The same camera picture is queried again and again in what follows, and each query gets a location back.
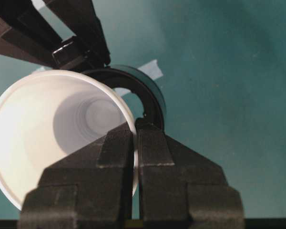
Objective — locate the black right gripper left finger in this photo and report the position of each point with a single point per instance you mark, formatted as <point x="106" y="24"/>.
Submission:
<point x="89" y="189"/>

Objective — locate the vertical blue tape beside holder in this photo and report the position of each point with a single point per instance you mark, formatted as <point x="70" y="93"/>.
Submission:
<point x="151" y="69"/>

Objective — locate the white paper cup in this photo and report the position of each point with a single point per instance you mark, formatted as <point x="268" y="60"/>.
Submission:
<point x="48" y="115"/>

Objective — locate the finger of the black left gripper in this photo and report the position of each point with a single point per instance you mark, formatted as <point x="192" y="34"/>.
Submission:
<point x="25" y="34"/>
<point x="80" y="17"/>

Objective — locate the black cup holder with handle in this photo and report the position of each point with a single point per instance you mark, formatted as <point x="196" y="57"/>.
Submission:
<point x="93" y="61"/>

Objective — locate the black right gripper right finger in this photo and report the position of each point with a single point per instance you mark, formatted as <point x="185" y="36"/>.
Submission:
<point x="180" y="188"/>

